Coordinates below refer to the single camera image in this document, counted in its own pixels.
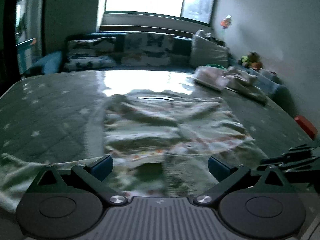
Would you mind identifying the blue sofa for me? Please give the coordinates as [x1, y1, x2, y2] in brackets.
[25, 31, 288, 105]

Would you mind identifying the white and dark cloth bundle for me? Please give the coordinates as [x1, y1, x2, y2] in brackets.
[195, 29, 226, 46]

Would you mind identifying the teal cabinet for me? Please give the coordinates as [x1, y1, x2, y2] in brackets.
[15, 38, 38, 73]

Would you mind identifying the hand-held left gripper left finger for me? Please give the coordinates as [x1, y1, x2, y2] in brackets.
[24, 155, 127, 207]

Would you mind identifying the white tissue pack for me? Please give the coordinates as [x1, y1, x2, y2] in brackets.
[194, 66, 230, 92]

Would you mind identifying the square butterfly print cushion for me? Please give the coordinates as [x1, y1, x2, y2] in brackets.
[121, 32, 176, 66]

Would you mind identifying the green plush toy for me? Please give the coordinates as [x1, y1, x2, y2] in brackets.
[237, 52, 258, 67]

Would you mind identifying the green star quilted tablecloth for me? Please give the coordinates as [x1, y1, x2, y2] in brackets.
[0, 69, 316, 205]

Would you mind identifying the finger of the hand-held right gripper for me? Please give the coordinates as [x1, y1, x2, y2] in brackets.
[257, 155, 320, 173]
[282, 145, 315, 157]

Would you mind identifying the round metal-rimmed table opening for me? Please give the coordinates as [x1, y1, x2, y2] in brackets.
[136, 95, 175, 102]

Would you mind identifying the dark wooden ledge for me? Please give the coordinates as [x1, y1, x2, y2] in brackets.
[99, 24, 198, 35]

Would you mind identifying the dark door frame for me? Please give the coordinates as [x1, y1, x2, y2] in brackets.
[0, 0, 49, 77]

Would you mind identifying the long butterfly print cushion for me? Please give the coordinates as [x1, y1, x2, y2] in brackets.
[66, 37, 117, 57]
[63, 56, 116, 71]

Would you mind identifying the red box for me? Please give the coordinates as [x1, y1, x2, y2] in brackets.
[294, 116, 318, 141]

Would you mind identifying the plain pale pillow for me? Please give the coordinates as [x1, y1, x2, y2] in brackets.
[190, 35, 230, 68]

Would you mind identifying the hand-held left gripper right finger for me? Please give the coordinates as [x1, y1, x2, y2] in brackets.
[193, 156, 297, 205]

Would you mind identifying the cream garment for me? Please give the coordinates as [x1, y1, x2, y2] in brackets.
[225, 66, 268, 103]

